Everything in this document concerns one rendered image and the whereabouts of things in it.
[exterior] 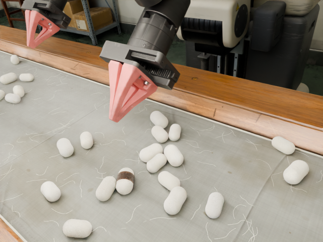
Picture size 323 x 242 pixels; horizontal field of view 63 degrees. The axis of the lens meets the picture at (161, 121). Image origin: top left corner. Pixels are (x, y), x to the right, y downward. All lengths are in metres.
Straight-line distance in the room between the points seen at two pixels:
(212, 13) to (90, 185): 0.69
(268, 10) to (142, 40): 0.68
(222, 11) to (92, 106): 0.53
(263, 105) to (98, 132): 0.27
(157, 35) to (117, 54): 0.06
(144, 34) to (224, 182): 0.22
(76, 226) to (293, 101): 0.36
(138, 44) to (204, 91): 0.16
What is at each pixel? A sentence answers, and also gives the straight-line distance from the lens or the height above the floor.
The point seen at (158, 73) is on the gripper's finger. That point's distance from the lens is 0.37.
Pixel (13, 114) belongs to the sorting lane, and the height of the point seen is 0.74.
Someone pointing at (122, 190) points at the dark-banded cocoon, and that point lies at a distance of 0.33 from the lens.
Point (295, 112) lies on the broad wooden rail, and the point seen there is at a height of 0.76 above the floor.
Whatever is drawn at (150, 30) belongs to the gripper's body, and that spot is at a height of 0.90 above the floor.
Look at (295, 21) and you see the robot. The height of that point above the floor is 0.67.
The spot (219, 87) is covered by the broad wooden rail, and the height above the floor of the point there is 0.76.
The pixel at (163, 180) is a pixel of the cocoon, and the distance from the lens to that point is 0.33.
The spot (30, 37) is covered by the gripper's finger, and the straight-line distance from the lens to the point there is 0.68.
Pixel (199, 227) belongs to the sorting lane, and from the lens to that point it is 0.31.
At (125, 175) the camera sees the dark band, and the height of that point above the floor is 0.76.
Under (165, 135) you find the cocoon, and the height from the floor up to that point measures 0.76.
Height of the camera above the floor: 1.01
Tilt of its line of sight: 37 degrees down
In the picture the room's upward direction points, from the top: 7 degrees counter-clockwise
